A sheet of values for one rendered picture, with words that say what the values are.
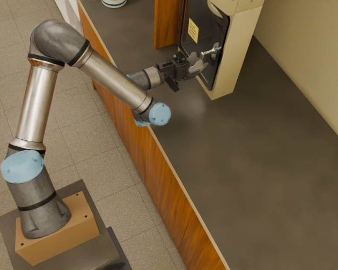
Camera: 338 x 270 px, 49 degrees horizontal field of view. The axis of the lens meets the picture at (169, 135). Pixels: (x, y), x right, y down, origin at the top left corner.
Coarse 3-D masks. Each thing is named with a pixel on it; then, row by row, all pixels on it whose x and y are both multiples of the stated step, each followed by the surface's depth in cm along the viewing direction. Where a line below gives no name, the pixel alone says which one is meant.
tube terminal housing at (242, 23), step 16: (240, 0) 115; (256, 0) 119; (240, 16) 122; (256, 16) 126; (240, 32) 129; (224, 48) 133; (240, 48) 137; (224, 64) 141; (240, 64) 147; (224, 80) 151
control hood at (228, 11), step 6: (210, 0) 109; (216, 0) 110; (222, 0) 111; (228, 0) 113; (234, 0) 114; (222, 6) 114; (228, 6) 115; (234, 6) 116; (228, 12) 117; (234, 12) 119
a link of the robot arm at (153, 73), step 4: (148, 68) 134; (152, 68) 133; (156, 68) 134; (148, 72) 131; (152, 72) 132; (156, 72) 132; (152, 76) 131; (156, 76) 132; (152, 80) 132; (156, 80) 132; (160, 80) 134; (152, 84) 132; (156, 84) 133
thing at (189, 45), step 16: (192, 0) 140; (208, 0) 129; (192, 16) 145; (208, 16) 133; (224, 16) 123; (208, 32) 137; (224, 32) 127; (192, 48) 155; (208, 48) 142; (208, 64) 147; (208, 80) 152
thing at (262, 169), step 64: (128, 0) 190; (128, 64) 167; (256, 64) 172; (192, 128) 152; (256, 128) 154; (320, 128) 156; (192, 192) 137; (256, 192) 138; (320, 192) 140; (256, 256) 126; (320, 256) 127
